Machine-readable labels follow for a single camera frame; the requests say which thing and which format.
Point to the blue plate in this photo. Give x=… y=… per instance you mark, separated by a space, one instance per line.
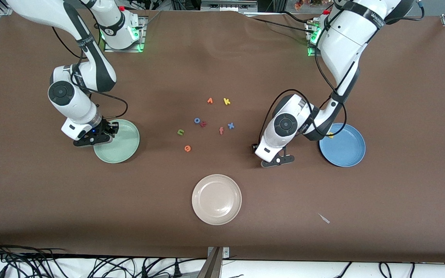
x=346 y=152

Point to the silver bracket plate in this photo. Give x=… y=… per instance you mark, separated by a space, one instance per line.
x=226 y=253

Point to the green plate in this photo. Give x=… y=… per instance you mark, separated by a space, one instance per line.
x=124 y=150

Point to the grey camera stand pole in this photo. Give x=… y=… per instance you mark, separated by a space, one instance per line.
x=211 y=266

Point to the beige plate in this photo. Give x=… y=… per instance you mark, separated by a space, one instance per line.
x=216 y=200

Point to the brown table cover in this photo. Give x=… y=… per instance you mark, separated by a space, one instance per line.
x=245 y=231

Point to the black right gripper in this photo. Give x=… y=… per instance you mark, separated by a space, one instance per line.
x=106 y=127

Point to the silver box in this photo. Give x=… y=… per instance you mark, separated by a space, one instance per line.
x=226 y=5

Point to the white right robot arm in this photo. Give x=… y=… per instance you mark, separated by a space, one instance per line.
x=79 y=108

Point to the small white tape scrap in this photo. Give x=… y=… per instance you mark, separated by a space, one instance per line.
x=324 y=218

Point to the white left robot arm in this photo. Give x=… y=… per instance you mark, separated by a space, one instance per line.
x=346 y=38

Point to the orange dried plant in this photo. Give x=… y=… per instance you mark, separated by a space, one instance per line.
x=299 y=4

